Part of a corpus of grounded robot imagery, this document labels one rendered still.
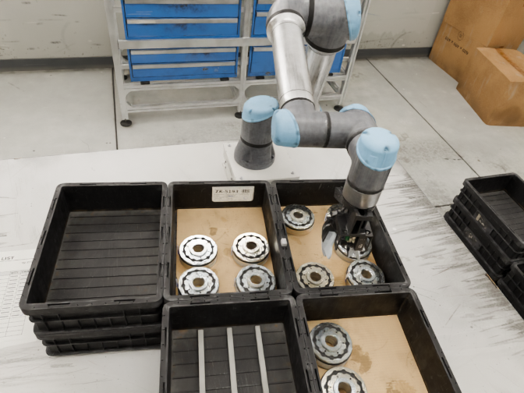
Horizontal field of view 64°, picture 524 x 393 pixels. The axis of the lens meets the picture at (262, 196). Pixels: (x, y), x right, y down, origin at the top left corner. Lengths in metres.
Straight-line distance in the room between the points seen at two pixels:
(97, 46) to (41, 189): 2.33
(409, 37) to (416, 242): 3.32
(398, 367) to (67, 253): 0.88
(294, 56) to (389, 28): 3.53
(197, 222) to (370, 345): 0.58
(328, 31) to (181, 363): 0.87
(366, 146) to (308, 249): 0.51
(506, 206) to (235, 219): 1.42
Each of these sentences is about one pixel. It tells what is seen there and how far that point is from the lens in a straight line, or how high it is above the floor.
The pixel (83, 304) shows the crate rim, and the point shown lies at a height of 0.93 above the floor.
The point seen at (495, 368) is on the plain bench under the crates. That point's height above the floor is 0.70.
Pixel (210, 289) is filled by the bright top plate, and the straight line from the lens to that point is 1.07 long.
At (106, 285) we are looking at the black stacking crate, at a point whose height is 0.83.
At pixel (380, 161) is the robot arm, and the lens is 0.79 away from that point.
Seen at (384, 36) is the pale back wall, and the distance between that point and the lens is 4.48.
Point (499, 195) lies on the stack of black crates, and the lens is 2.31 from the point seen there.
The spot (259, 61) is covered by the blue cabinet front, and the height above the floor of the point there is 0.44.
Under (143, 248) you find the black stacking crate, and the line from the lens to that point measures 1.20.
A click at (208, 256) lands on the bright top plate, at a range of 1.13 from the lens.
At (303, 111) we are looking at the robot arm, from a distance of 0.85.
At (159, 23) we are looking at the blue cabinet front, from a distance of 2.83.
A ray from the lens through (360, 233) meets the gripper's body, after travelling 0.90.
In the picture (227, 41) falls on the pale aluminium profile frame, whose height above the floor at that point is 0.60.
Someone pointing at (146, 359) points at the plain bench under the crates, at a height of 0.70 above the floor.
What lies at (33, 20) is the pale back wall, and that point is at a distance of 3.79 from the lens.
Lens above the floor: 1.75
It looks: 43 degrees down
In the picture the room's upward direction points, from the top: 8 degrees clockwise
